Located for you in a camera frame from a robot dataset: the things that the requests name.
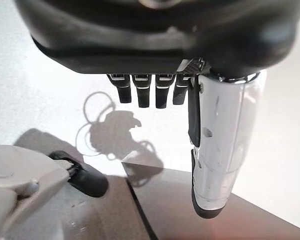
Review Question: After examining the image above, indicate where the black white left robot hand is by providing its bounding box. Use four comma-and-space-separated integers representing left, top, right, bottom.
13, 0, 300, 220

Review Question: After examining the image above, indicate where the brown acrylic stool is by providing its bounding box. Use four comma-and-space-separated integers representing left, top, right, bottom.
121, 161, 300, 240

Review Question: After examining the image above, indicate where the silver left robot leg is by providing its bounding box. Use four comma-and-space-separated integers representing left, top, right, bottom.
0, 144, 110, 240

